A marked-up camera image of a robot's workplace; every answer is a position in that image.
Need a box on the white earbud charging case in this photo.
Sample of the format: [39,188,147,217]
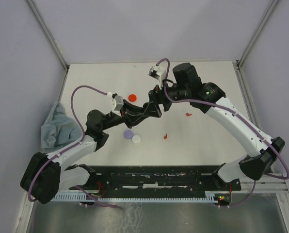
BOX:
[131,135,142,144]

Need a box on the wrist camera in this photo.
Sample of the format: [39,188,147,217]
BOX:
[107,92,124,116]
[148,65,167,89]

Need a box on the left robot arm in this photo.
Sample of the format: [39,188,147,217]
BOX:
[20,100,152,204]

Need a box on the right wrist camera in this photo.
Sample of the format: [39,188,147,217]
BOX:
[148,65,167,89]

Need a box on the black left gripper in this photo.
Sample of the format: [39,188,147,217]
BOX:
[100,99,146,131]

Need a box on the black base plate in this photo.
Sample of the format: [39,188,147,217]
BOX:
[81,166,241,198]

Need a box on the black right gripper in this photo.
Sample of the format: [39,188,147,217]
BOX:
[143,78,190,118]

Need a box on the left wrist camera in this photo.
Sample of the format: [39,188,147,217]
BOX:
[107,92,124,116]

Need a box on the purple earbud charging case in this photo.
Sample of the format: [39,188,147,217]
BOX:
[123,130,134,139]

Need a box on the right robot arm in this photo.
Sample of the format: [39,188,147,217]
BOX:
[148,63,285,190]

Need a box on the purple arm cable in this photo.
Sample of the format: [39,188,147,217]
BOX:
[156,58,289,180]
[28,85,113,202]

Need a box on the white cable duct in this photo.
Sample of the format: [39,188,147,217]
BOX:
[51,190,218,203]

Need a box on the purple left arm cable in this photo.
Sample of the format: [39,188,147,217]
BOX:
[28,85,113,202]

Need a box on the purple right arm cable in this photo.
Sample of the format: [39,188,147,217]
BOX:
[156,58,289,180]

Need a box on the orange earbud charging case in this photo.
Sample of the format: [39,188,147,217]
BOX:
[128,94,137,102]

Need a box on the light blue cloth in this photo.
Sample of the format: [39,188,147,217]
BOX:
[40,102,82,153]

